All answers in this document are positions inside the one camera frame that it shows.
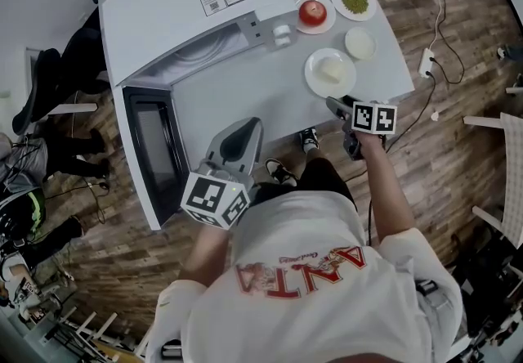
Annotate white plate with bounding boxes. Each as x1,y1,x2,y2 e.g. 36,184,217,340
304,47,358,100
292,0,337,35
330,0,377,22

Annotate person's left shoe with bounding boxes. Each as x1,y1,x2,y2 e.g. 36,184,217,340
264,157,299,186

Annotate person's left forearm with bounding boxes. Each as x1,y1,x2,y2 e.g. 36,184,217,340
179,222,242,293

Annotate person's right shoe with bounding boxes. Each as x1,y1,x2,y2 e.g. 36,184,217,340
298,127,320,154

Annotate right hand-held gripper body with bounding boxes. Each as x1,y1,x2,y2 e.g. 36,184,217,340
341,101,399,162

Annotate person's white t-shirt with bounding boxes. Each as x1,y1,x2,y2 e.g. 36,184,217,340
146,189,465,363

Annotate person's shoe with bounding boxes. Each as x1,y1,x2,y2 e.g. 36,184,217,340
298,127,320,154
264,157,299,186

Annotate black bag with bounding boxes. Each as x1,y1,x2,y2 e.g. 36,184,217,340
451,236,523,350

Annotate white bowl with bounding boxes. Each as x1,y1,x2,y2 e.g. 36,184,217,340
344,27,378,61

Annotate checkered cloth table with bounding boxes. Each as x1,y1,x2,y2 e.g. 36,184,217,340
463,111,523,240

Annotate black strap buckle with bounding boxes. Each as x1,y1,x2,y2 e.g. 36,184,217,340
161,338,183,358
414,278,438,297

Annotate person's right forearm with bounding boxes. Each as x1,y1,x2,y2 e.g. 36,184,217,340
358,134,418,250

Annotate white power strip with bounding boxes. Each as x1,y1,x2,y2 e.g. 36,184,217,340
418,48,436,78

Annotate white cable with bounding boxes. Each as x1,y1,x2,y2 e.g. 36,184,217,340
428,0,446,52

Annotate person's black shorts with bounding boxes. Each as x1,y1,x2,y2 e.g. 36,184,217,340
248,156,356,211

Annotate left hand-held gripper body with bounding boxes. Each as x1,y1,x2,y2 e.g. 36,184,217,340
179,157,255,231

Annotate black office chair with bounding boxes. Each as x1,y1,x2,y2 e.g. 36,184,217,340
11,0,111,136

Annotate red apple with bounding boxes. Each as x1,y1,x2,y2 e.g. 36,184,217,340
298,0,327,26

